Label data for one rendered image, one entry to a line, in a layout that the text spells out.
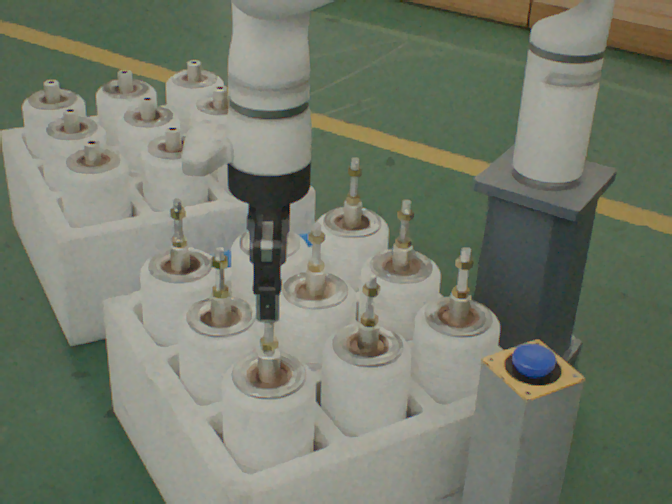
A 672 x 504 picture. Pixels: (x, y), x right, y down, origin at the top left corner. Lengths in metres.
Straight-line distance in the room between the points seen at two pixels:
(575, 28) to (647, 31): 1.50
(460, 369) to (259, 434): 0.24
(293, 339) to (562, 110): 0.43
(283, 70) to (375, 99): 1.49
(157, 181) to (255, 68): 0.66
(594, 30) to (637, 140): 1.03
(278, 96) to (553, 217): 0.56
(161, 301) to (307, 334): 0.18
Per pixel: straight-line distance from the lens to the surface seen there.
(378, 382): 1.07
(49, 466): 1.35
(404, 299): 1.20
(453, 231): 1.82
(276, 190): 0.89
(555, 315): 1.42
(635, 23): 2.77
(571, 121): 1.30
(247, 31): 0.88
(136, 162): 1.60
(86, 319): 1.51
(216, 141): 0.90
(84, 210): 1.47
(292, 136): 0.87
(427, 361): 1.14
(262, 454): 1.06
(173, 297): 1.20
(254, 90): 0.86
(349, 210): 1.30
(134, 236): 1.47
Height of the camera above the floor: 0.90
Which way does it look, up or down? 31 degrees down
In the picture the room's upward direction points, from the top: 3 degrees clockwise
